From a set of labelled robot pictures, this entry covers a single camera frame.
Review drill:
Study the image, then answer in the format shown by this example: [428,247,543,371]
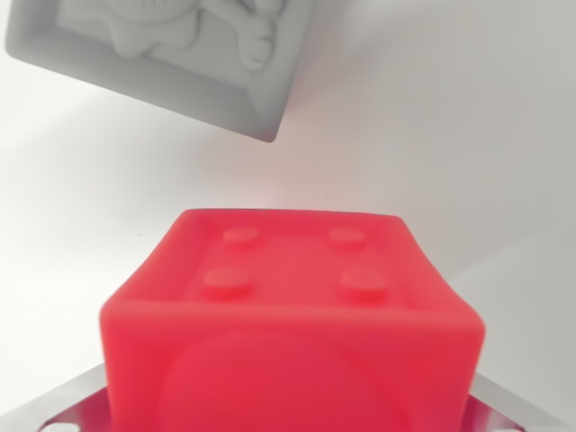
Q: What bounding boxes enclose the gripper left finger with metal black pad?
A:
[0,363,116,432]

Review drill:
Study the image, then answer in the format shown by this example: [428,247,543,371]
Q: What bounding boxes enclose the gripper right finger with metal black pad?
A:
[463,373,576,432]

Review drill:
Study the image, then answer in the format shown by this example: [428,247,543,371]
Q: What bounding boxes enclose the grey cube with embossed figure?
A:
[4,0,317,145]

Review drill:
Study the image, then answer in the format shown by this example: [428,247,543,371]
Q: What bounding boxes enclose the red cube with four studs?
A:
[98,208,488,432]

